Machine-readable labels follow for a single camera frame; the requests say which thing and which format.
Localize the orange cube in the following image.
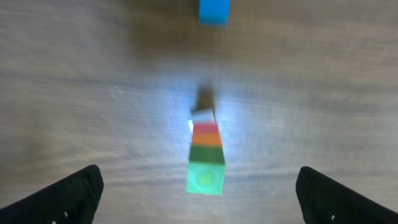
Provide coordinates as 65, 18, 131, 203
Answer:
191, 133, 223, 148

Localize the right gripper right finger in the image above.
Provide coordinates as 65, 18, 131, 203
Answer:
295, 166, 398, 224

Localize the pink cube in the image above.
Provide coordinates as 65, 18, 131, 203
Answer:
192, 122, 220, 135

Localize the blue cube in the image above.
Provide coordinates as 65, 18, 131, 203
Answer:
198, 0, 231, 27

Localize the green cube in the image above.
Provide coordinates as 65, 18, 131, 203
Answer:
185, 144, 226, 196

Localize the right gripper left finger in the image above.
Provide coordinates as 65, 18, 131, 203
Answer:
0, 164, 104, 224

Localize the white cube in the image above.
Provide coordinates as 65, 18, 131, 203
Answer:
187, 108, 216, 133

